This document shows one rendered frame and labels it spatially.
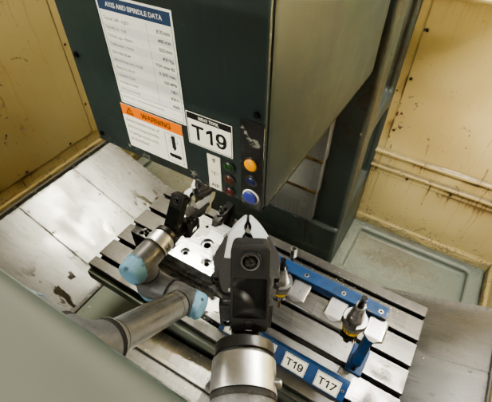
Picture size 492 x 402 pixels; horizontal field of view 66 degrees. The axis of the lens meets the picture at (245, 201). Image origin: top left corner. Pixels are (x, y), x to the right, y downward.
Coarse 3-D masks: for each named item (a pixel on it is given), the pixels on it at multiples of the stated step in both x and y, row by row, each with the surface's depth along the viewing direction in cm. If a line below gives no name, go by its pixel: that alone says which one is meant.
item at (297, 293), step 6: (294, 282) 108; (300, 282) 108; (306, 282) 108; (294, 288) 106; (300, 288) 106; (306, 288) 106; (288, 294) 105; (294, 294) 105; (300, 294) 105; (306, 294) 105; (294, 300) 104; (300, 300) 104
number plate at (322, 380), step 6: (318, 372) 116; (324, 372) 116; (318, 378) 116; (324, 378) 115; (330, 378) 115; (318, 384) 116; (324, 384) 116; (330, 384) 115; (336, 384) 114; (324, 390) 116; (330, 390) 115; (336, 390) 114; (336, 396) 114
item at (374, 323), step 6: (372, 318) 100; (378, 318) 100; (372, 324) 99; (378, 324) 99; (384, 324) 99; (366, 330) 98; (372, 330) 98; (378, 330) 98; (384, 330) 98; (366, 336) 97; (372, 336) 97; (378, 336) 97; (372, 342) 96; (378, 342) 96
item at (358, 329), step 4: (348, 308) 101; (344, 312) 100; (344, 316) 100; (344, 320) 99; (364, 320) 99; (344, 324) 100; (348, 324) 98; (364, 324) 98; (344, 328) 100; (348, 328) 98; (352, 328) 99; (356, 328) 97; (360, 328) 97; (364, 328) 98; (356, 332) 98; (360, 332) 99
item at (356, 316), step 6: (354, 306) 96; (366, 306) 94; (348, 312) 99; (354, 312) 96; (360, 312) 94; (348, 318) 98; (354, 318) 96; (360, 318) 96; (354, 324) 97; (360, 324) 97
